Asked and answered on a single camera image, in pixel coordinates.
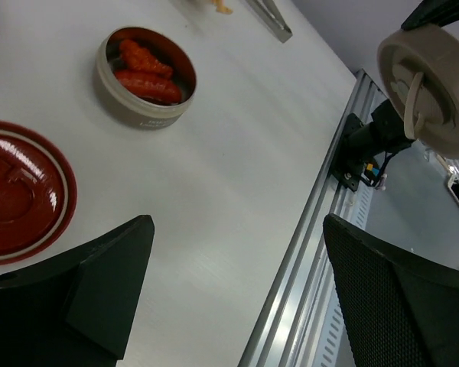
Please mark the slotted grey cable duct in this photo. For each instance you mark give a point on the slotted grey cable duct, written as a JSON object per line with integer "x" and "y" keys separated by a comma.
{"x": 346, "y": 325}

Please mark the aluminium mounting rail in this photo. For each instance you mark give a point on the aluminium mounting rail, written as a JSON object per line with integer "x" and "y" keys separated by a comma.
{"x": 300, "y": 323}

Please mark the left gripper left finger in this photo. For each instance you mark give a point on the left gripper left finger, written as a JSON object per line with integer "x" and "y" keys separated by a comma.
{"x": 76, "y": 308}

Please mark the metal tongs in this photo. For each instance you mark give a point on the metal tongs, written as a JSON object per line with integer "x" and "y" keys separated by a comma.
{"x": 268, "y": 12}

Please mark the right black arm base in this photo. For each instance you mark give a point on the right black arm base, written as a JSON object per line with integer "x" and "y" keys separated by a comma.
{"x": 365, "y": 150}

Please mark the brown round lid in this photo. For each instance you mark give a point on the brown round lid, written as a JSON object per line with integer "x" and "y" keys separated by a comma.
{"x": 419, "y": 70}

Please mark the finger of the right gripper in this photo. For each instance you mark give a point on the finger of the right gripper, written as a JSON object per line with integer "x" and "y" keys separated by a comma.
{"x": 438, "y": 12}

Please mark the red sausage piece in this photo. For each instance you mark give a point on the red sausage piece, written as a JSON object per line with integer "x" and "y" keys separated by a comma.
{"x": 140, "y": 59}
{"x": 149, "y": 86}

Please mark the orange leaf-shaped woven tray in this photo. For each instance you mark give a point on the orange leaf-shaped woven tray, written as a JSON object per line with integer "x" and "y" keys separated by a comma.
{"x": 221, "y": 7}

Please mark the red round lid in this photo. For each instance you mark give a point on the red round lid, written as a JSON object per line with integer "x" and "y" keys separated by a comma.
{"x": 38, "y": 193}

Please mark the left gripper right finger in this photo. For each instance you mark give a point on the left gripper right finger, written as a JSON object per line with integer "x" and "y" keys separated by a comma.
{"x": 413, "y": 307}

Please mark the beige-banded steel lunch tin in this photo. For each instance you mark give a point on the beige-banded steel lunch tin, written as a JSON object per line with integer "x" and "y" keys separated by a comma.
{"x": 125, "y": 106}

